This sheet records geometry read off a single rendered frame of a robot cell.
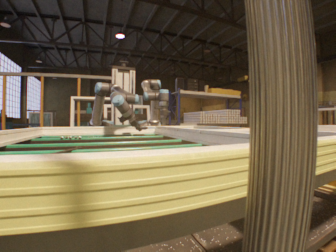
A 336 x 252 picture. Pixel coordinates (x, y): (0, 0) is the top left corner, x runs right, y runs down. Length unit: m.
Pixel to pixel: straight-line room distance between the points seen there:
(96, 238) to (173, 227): 0.10
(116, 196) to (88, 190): 0.03
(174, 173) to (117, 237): 0.11
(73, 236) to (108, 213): 0.06
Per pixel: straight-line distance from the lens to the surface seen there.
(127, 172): 0.20
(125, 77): 2.75
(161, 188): 0.22
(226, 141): 0.79
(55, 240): 0.26
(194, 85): 6.04
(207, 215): 0.30
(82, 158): 0.23
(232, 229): 0.73
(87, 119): 5.15
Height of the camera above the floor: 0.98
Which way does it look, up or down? 1 degrees down
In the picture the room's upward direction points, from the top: straight up
